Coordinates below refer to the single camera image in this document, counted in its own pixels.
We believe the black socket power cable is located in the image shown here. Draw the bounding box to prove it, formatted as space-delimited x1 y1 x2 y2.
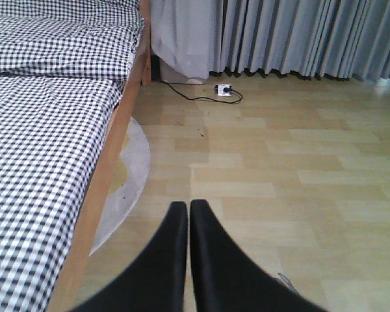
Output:
157 79 243 105

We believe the silver floor power socket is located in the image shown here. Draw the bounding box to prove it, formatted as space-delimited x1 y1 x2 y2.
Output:
214 84 232 97

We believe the wooden bed frame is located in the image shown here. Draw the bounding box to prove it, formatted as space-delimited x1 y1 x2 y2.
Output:
47 1 151 311

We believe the grey round floor mat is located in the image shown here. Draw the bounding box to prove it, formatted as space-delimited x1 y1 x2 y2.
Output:
90 118 151 254

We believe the white sheer curtain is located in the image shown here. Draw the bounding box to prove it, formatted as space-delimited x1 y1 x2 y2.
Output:
149 1 224 85

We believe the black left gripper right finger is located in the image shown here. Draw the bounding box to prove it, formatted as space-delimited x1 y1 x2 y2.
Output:
189 199 323 311

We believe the black white checkered bedding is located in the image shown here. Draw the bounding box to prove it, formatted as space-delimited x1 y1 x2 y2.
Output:
0 1 144 311

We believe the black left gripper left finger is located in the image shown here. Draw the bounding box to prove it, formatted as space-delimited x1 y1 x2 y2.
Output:
72 201 188 311

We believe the grey pleated curtain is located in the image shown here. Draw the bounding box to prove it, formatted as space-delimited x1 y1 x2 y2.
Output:
210 1 390 81

